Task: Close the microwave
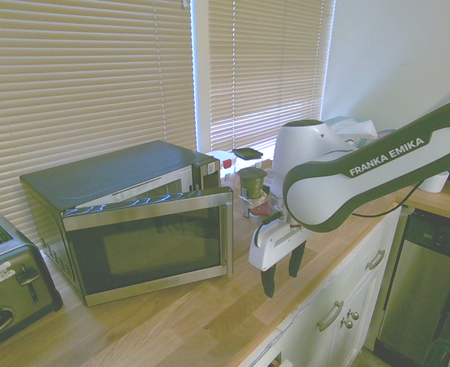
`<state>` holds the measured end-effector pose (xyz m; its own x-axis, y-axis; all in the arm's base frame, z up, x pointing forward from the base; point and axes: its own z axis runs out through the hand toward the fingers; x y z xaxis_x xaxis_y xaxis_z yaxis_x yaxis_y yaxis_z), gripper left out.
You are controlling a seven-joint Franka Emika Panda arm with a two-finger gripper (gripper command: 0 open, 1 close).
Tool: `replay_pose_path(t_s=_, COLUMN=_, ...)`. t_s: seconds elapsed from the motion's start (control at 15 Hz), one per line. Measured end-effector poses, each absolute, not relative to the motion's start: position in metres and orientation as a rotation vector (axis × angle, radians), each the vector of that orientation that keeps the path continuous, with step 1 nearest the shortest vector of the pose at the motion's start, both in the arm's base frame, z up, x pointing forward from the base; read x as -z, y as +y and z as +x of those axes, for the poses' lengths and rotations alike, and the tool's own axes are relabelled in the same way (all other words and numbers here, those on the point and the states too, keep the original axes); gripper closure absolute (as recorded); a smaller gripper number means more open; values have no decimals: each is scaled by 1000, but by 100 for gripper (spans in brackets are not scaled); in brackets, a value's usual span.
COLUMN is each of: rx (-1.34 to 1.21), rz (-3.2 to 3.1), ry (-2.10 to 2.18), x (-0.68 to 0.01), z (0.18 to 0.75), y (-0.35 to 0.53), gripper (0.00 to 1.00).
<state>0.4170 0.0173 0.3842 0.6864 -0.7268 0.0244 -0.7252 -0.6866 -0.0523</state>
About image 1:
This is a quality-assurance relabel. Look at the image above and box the white mug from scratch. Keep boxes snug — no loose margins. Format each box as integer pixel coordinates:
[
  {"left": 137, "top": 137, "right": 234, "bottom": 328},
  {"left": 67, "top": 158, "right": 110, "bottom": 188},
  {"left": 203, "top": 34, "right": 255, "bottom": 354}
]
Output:
[{"left": 417, "top": 170, "right": 450, "bottom": 193}]

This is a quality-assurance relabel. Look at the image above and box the red and white jar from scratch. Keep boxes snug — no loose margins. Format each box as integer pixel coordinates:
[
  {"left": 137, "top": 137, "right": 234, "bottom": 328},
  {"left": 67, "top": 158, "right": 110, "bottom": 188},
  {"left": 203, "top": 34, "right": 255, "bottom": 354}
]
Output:
[{"left": 241, "top": 194, "right": 275, "bottom": 227}]

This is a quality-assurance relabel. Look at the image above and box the white cabinet drawer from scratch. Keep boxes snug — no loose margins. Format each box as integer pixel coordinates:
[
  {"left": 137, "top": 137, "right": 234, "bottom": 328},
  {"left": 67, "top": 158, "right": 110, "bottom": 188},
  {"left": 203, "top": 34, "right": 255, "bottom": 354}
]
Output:
[{"left": 285, "top": 208, "right": 401, "bottom": 333}]

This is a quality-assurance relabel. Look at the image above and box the white crumpled paper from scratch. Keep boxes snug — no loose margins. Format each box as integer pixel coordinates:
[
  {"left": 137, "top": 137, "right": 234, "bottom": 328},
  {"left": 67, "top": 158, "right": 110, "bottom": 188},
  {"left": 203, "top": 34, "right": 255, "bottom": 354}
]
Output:
[{"left": 324, "top": 116, "right": 379, "bottom": 146}]

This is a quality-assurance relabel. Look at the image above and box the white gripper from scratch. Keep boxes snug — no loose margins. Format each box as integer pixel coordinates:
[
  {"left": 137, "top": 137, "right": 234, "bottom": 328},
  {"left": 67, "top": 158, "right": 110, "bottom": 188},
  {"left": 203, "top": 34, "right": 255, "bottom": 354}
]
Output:
[{"left": 248, "top": 212, "right": 308, "bottom": 299}]

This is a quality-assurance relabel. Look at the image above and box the green lidded cup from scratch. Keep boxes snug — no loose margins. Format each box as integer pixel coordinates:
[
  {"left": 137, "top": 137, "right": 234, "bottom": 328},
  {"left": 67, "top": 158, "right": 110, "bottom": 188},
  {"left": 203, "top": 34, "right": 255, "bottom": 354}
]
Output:
[{"left": 238, "top": 167, "right": 268, "bottom": 199}]

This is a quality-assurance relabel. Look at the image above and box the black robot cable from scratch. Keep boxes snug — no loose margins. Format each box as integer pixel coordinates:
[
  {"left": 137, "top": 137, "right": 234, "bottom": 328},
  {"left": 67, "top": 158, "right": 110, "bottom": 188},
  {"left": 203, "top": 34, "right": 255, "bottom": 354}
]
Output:
[{"left": 351, "top": 181, "right": 421, "bottom": 219}]

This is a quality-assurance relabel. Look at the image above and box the black stainless microwave oven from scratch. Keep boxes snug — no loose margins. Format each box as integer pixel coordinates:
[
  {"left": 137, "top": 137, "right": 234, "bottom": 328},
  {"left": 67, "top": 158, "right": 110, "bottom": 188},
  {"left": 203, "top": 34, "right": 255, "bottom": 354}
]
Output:
[{"left": 19, "top": 139, "right": 222, "bottom": 299}]

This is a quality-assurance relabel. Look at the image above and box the narrow beige window blind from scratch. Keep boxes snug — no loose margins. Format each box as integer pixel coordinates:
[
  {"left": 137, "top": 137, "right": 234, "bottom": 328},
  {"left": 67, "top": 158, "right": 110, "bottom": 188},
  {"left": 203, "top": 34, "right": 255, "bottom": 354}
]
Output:
[{"left": 207, "top": 0, "right": 335, "bottom": 152}]

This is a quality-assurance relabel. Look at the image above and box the silver drawer handle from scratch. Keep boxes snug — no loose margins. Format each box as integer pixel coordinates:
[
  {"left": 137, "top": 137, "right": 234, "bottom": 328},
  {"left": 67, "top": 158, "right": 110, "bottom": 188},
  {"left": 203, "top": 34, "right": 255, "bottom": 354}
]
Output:
[
  {"left": 365, "top": 249, "right": 386, "bottom": 271},
  {"left": 316, "top": 300, "right": 345, "bottom": 332}
]

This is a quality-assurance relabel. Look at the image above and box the white container with red cap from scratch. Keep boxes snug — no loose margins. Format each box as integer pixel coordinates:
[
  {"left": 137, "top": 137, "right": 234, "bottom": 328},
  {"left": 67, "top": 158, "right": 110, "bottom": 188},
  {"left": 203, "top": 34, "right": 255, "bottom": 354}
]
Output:
[{"left": 205, "top": 150, "right": 235, "bottom": 184}]

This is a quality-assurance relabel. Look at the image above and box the white cabinet door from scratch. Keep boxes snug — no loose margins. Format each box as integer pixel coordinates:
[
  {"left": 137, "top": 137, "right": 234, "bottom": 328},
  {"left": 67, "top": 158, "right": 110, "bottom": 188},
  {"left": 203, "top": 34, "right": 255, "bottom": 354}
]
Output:
[{"left": 281, "top": 267, "right": 382, "bottom": 367}]

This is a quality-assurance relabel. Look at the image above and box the stainless steel dishwasher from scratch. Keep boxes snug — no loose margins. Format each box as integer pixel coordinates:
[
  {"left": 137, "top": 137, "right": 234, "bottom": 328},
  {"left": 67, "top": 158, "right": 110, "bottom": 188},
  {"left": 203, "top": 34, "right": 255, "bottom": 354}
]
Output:
[{"left": 374, "top": 208, "right": 450, "bottom": 366}]

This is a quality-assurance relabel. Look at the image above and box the stainless steel toaster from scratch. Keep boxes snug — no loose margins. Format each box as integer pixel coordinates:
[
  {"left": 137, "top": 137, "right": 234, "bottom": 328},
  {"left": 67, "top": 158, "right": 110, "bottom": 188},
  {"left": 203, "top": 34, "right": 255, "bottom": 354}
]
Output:
[{"left": 0, "top": 213, "right": 64, "bottom": 353}]

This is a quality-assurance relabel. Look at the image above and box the wide beige window blind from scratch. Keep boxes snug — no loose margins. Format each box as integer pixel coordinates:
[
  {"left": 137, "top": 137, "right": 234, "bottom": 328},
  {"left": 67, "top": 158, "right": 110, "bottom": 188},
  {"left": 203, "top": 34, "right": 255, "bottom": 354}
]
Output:
[{"left": 0, "top": 0, "right": 197, "bottom": 245}]

